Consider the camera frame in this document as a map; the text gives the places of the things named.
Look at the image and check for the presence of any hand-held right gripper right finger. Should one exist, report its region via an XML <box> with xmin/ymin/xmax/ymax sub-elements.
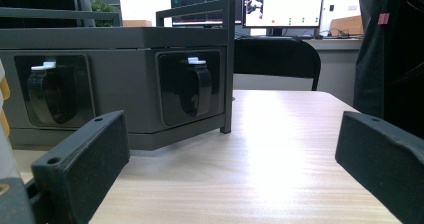
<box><xmin>334</xmin><ymin>111</ymin><xmax>424</xmax><ymax>224</ymax></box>

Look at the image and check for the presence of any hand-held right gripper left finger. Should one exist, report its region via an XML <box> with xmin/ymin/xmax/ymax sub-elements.
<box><xmin>31</xmin><ymin>110</ymin><xmax>131</xmax><ymax>224</ymax></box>

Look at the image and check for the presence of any grey desk organizer tray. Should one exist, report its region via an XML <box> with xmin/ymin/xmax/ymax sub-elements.
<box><xmin>0</xmin><ymin>0</ymin><xmax>236</xmax><ymax>152</ymax></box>

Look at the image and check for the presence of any white-capped orange liquid bottle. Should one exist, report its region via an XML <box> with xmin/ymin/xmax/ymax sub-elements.
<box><xmin>0</xmin><ymin>59</ymin><xmax>21</xmax><ymax>182</ymax></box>

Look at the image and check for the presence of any grey background desk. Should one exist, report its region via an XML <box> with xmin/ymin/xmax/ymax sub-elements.
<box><xmin>234</xmin><ymin>33</ymin><xmax>364</xmax><ymax>53</ymax></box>

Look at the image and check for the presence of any cardboard box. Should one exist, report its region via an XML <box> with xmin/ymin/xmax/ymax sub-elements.
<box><xmin>329</xmin><ymin>15</ymin><xmax>364</xmax><ymax>37</ymax></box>

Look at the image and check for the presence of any black folding chair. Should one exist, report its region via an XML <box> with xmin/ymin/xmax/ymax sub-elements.
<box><xmin>233</xmin><ymin>36</ymin><xmax>323</xmax><ymax>92</ymax></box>

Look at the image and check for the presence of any green plant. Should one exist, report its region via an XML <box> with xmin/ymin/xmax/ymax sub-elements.
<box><xmin>90</xmin><ymin>0</ymin><xmax>117</xmax><ymax>28</ymax></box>

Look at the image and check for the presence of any white-screen monitor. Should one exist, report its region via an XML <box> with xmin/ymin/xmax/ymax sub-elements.
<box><xmin>242</xmin><ymin>0</ymin><xmax>325</xmax><ymax>29</ymax></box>

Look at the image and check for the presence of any dark-screen monitor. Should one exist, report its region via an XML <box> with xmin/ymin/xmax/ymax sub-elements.
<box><xmin>169</xmin><ymin>0</ymin><xmax>243</xmax><ymax>27</ymax></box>

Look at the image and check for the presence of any black handle on right panel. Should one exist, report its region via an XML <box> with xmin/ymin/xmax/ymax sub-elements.
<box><xmin>155</xmin><ymin>49</ymin><xmax>226</xmax><ymax>127</ymax></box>

